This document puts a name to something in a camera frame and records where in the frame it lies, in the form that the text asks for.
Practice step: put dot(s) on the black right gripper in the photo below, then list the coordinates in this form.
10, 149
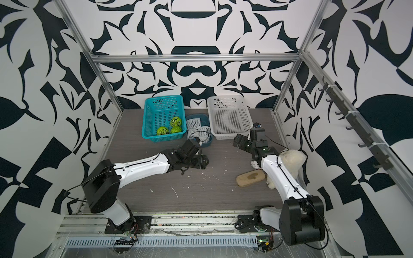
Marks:
236, 140

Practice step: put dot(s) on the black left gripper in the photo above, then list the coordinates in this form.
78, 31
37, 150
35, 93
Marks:
203, 162

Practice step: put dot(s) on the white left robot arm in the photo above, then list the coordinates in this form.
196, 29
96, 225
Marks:
102, 185

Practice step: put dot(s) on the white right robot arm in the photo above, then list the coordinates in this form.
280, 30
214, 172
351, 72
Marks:
301, 219

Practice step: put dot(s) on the white foam net middle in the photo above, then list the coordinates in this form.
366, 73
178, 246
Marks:
203, 132

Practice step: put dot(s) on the green custard apple right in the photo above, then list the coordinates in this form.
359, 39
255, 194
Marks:
176, 129

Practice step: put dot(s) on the green custard apple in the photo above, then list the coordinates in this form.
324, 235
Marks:
176, 121
162, 130
176, 129

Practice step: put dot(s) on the white foam net back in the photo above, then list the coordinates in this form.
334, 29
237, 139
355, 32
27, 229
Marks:
193, 124

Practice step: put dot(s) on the green custard apple upper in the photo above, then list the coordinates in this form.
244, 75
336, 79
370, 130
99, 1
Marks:
176, 121

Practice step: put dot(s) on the green custard apple front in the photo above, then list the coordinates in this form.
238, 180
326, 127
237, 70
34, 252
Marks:
162, 130

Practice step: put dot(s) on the tan sponge block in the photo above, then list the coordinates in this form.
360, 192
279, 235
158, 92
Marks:
250, 178

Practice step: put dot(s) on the white perforated plastic basket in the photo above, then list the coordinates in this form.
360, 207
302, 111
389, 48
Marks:
228, 116

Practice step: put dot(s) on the dark teal small tray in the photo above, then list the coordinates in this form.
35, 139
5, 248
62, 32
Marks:
204, 122

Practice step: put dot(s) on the white plush toy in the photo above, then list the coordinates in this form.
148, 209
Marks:
292, 159

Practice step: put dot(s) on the teal perforated plastic basket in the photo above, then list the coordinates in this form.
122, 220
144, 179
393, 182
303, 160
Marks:
158, 112

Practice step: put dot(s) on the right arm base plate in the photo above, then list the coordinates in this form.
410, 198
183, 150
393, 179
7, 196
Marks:
248, 224

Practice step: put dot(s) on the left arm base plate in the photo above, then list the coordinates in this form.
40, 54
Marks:
135, 225

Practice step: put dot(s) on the black wall hook rail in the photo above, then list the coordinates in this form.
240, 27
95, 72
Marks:
358, 124

